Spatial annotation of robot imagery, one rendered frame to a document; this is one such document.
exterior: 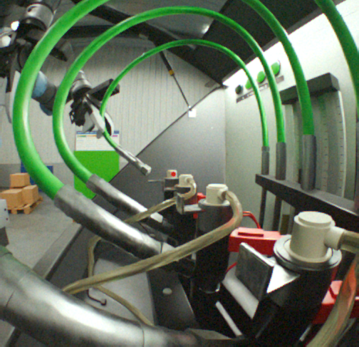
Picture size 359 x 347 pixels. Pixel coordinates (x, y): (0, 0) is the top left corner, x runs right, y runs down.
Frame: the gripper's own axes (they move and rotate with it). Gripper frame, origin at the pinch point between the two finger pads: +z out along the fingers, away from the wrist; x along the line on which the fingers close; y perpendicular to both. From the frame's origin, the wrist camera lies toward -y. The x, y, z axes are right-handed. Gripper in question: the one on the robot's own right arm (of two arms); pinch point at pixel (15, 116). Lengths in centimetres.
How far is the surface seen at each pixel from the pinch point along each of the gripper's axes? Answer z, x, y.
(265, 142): 4.4, 0.3, -48.5
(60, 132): 5.0, 8.4, -14.3
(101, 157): 5, -316, 48
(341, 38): -0.9, 23.7, -35.8
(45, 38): -1.3, 16.5, -15.4
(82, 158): 6, -308, 86
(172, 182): 11.6, 1.2, -28.7
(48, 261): 26.1, 1.1, -5.4
